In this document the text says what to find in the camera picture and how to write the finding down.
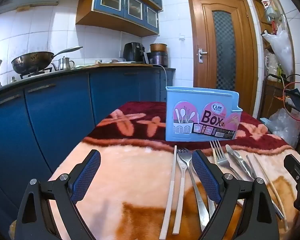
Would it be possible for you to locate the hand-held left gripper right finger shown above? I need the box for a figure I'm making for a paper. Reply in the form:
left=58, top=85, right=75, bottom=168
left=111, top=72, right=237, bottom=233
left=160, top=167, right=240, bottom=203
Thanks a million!
left=191, top=150, right=280, bottom=240

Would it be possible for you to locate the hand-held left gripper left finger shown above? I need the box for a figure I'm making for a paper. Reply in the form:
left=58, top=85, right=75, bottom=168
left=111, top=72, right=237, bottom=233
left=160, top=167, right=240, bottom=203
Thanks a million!
left=15, top=149, right=102, bottom=240

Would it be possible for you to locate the steel fork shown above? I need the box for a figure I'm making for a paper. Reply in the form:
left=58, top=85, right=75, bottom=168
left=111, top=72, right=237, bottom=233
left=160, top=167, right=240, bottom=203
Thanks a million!
left=177, top=148, right=210, bottom=232
left=209, top=140, right=240, bottom=180

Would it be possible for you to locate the white chopstick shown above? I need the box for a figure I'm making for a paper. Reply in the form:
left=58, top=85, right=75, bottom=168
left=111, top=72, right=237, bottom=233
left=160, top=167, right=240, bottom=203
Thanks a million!
left=159, top=145, right=177, bottom=239
left=172, top=155, right=187, bottom=235

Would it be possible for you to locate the light blue utensil box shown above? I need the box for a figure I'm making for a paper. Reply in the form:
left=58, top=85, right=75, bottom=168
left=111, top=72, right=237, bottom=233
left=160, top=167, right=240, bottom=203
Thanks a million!
left=165, top=86, right=243, bottom=142

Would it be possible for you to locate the red and peach blanket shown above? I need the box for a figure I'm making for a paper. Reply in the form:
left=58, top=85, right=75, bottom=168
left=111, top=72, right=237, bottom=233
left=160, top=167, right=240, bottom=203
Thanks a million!
left=11, top=101, right=300, bottom=240

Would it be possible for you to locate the clear plastic bag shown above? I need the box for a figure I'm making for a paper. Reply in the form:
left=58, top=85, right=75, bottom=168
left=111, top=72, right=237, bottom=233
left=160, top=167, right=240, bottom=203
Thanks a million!
left=267, top=109, right=300, bottom=148

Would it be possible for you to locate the blue kitchen base cabinet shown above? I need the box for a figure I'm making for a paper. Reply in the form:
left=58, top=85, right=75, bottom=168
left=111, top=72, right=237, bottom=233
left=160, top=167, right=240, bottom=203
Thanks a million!
left=0, top=66, right=176, bottom=220

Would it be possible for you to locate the light blue lid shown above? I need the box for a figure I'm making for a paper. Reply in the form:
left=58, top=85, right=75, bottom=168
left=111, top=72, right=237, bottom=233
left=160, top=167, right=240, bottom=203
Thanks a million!
left=259, top=117, right=273, bottom=128

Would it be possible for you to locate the gas stove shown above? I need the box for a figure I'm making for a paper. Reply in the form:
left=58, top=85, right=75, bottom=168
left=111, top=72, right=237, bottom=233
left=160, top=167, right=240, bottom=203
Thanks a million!
left=20, top=67, right=53, bottom=79

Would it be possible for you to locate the steel kettle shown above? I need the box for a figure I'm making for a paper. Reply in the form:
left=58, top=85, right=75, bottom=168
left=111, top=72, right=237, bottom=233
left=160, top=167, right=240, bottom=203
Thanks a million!
left=51, top=56, right=75, bottom=71

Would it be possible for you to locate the wooden cutting board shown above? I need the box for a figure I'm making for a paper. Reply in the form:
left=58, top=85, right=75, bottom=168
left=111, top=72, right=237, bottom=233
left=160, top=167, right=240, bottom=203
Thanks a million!
left=92, top=62, right=153, bottom=67

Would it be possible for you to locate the white jug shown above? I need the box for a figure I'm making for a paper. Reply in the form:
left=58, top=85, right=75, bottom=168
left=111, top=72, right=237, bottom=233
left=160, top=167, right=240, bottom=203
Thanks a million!
left=264, top=52, right=278, bottom=82

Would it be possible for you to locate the black wok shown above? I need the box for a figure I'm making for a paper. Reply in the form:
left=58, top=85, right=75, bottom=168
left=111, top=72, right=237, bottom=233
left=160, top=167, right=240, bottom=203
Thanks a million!
left=11, top=46, right=83, bottom=75

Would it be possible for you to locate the white plastic bag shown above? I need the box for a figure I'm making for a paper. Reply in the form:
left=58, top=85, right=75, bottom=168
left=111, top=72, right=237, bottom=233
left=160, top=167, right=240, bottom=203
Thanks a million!
left=262, top=24, right=294, bottom=77

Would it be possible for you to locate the dark rice cooker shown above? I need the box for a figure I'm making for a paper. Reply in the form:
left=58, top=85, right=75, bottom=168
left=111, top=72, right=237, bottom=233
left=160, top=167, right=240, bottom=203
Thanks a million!
left=147, top=51, right=168, bottom=67

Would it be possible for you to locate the black air fryer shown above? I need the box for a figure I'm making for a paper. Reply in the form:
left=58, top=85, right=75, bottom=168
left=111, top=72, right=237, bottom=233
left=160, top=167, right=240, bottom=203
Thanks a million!
left=123, top=42, right=149, bottom=64

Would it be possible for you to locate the brown pot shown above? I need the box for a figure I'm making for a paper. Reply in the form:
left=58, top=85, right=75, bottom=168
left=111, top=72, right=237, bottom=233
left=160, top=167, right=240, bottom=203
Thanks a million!
left=150, top=43, right=168, bottom=53

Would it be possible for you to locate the wooden door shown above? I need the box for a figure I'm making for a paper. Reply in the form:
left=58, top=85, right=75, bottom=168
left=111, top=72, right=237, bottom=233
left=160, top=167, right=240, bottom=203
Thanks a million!
left=187, top=0, right=259, bottom=117

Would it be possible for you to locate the red cable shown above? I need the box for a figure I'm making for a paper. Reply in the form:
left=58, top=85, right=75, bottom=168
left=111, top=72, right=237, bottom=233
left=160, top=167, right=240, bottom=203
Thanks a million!
left=281, top=81, right=300, bottom=120

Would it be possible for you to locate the white power cable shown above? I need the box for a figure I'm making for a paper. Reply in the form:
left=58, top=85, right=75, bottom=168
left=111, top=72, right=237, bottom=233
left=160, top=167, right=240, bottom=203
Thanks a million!
left=152, top=64, right=168, bottom=87

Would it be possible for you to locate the silver door handle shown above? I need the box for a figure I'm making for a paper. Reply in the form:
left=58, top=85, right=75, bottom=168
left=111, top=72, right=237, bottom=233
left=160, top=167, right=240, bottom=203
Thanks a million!
left=197, top=48, right=208, bottom=63

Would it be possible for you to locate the blue glass-door wall cabinet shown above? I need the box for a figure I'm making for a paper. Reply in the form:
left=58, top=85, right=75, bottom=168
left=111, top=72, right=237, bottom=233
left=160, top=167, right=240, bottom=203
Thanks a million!
left=75, top=0, right=161, bottom=37

